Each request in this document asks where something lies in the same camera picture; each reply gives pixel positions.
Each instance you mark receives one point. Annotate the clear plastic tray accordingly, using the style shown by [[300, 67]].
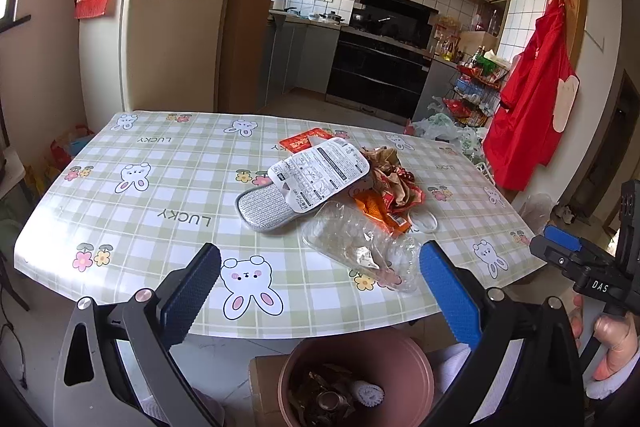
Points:
[[350, 242]]

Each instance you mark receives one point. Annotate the lidded steel cooking pot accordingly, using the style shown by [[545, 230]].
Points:
[[331, 17]]

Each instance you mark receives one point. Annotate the black range hood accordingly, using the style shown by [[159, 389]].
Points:
[[395, 14]]

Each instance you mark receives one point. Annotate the person's right leg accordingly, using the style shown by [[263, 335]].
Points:
[[452, 367]]

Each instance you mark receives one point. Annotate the person's leg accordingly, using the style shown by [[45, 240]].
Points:
[[205, 407], [452, 367]]

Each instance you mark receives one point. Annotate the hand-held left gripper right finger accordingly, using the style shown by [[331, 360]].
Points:
[[450, 297]]

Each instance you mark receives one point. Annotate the grey lower kitchen cabinets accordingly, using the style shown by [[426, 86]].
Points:
[[305, 57]]

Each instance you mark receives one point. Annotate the gold foil wrapper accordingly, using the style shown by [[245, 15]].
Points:
[[305, 394]]

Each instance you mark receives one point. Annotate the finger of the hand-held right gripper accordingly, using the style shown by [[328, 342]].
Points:
[[562, 237], [552, 254]]

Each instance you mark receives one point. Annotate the light wooden box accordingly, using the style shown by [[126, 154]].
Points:
[[477, 43]]

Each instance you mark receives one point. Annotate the condiment bottles group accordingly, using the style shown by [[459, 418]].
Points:
[[447, 39]]

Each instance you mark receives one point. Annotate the cream refrigerator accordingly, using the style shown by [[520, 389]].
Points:
[[170, 32]]

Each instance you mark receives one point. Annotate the white countertop container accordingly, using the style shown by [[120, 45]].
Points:
[[280, 3]]

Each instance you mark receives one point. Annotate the brown wrapper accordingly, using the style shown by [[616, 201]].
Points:
[[385, 162]]

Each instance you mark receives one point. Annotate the white printed package card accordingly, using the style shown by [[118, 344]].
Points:
[[320, 172]]

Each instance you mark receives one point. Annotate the red snack packet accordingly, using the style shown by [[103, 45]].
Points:
[[305, 141]]

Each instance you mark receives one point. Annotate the black wok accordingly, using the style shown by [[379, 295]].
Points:
[[367, 21]]

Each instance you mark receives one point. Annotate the white green shopping bags pile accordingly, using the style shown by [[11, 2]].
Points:
[[445, 127]]

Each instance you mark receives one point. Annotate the shoes by door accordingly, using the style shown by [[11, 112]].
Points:
[[565, 214]]

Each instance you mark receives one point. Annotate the orange snack wrapper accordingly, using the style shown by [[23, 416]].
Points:
[[377, 209]]

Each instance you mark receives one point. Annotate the tall bottles group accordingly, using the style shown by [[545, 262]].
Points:
[[485, 19]]

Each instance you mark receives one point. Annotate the clear plastic floor bag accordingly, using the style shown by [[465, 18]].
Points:
[[537, 212]]

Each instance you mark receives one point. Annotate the flat cardboard box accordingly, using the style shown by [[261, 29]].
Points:
[[265, 387]]

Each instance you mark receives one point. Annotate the grey narrow base cabinet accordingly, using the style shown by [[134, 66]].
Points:
[[440, 82]]

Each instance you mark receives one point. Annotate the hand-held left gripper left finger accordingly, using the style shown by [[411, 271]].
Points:
[[192, 292]]

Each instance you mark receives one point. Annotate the red hanging apron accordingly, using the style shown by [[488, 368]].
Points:
[[530, 107]]

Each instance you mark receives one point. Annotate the person's right hand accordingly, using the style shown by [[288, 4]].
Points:
[[615, 342]]

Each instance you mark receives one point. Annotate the black built-in oven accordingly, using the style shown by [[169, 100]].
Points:
[[375, 77]]

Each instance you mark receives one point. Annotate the green checkered rabbit tablecloth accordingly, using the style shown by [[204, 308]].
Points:
[[165, 187]]

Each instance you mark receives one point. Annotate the maroon trash bin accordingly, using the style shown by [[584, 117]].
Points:
[[300, 357]]

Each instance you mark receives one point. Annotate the colourful bags pile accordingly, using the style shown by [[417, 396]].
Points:
[[67, 147]]

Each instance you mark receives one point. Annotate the dark wooden door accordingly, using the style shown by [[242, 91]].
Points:
[[605, 147]]

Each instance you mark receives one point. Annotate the person's left leg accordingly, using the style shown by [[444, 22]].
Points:
[[205, 407]]

